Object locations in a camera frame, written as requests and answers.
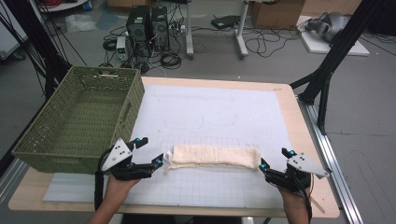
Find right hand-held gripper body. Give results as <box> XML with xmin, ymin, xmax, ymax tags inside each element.
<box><xmin>264</xmin><ymin>152</ymin><xmax>331</xmax><ymax>193</ymax></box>

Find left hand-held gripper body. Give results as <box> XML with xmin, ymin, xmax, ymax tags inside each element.
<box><xmin>100</xmin><ymin>137</ymin><xmax>154</xmax><ymax>182</ymax></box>

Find cream towel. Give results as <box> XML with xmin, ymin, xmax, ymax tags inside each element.
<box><xmin>163</xmin><ymin>144</ymin><xmax>262</xmax><ymax>175</ymax></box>

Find green wicker basket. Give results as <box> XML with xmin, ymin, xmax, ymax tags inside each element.
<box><xmin>11</xmin><ymin>64</ymin><xmax>146</xmax><ymax>175</ymax></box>

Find person's left hand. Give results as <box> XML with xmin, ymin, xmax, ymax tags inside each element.
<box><xmin>106</xmin><ymin>173</ymin><xmax>142</xmax><ymax>202</ymax></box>

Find person's right hand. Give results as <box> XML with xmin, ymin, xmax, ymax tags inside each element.
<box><xmin>278</xmin><ymin>185</ymin><xmax>312</xmax><ymax>204</ymax></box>

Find white grid mat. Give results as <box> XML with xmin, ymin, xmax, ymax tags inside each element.
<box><xmin>43</xmin><ymin>84</ymin><xmax>293</xmax><ymax>210</ymax></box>

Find grey power supply unit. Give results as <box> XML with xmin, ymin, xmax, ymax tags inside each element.
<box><xmin>116</xmin><ymin>35</ymin><xmax>130</xmax><ymax>62</ymax></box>

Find black metal stand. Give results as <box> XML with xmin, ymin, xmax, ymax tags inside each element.
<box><xmin>3</xmin><ymin>0</ymin><xmax>73</xmax><ymax>101</ymax></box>
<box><xmin>289</xmin><ymin>0</ymin><xmax>386</xmax><ymax>135</ymax></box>

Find white floor board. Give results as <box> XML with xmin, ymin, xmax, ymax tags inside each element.
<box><xmin>295</xmin><ymin>15</ymin><xmax>371</xmax><ymax>57</ymax></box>

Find black computer tower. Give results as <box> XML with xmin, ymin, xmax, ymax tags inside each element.
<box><xmin>126</xmin><ymin>5</ymin><xmax>152</xmax><ymax>57</ymax></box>
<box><xmin>150</xmin><ymin>6</ymin><xmax>171</xmax><ymax>52</ymax></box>

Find grey headset device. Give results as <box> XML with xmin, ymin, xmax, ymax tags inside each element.
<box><xmin>305</xmin><ymin>11</ymin><xmax>351</xmax><ymax>43</ymax></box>

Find brown cardboard box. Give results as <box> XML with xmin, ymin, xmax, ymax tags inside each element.
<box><xmin>250</xmin><ymin>0</ymin><xmax>306</xmax><ymax>31</ymax></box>

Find flat black device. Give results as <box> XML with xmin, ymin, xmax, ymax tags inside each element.
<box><xmin>210</xmin><ymin>14</ymin><xmax>241</xmax><ymax>31</ymax></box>

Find aluminium rail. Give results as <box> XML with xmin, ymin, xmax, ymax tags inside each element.
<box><xmin>297</xmin><ymin>94</ymin><xmax>364</xmax><ymax>224</ymax></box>

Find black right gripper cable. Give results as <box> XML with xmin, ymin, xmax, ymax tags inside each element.
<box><xmin>292</xmin><ymin>175</ymin><xmax>314</xmax><ymax>224</ymax></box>

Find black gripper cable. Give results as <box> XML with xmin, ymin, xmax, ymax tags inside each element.
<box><xmin>93</xmin><ymin>148</ymin><xmax>114</xmax><ymax>211</ymax></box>
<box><xmin>292</xmin><ymin>175</ymin><xmax>314</xmax><ymax>224</ymax></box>

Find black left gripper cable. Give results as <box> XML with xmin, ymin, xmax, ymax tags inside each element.
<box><xmin>93</xmin><ymin>148</ymin><xmax>114</xmax><ymax>211</ymax></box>

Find coiled black cable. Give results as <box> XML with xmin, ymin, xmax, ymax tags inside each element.
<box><xmin>160</xmin><ymin>51</ymin><xmax>183</xmax><ymax>71</ymax></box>

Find tangled black floor cables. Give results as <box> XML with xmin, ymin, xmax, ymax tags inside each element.
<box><xmin>244</xmin><ymin>27</ymin><xmax>303</xmax><ymax>59</ymax></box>

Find white desk leg frame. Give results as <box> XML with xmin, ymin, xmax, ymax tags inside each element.
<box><xmin>185</xmin><ymin>0</ymin><xmax>195</xmax><ymax>60</ymax></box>
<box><xmin>234</xmin><ymin>0</ymin><xmax>250</xmax><ymax>60</ymax></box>

